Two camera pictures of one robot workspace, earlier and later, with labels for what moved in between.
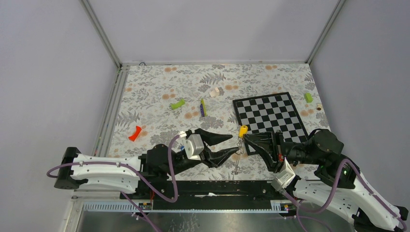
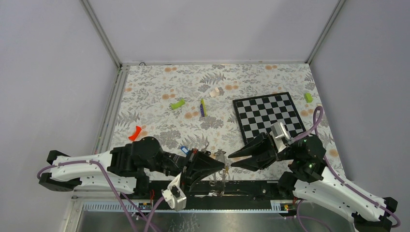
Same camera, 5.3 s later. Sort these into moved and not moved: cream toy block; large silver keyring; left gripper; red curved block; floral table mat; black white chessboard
Moved: large silver keyring; left gripper
Not moved: black white chessboard; floral table mat; red curved block; cream toy block
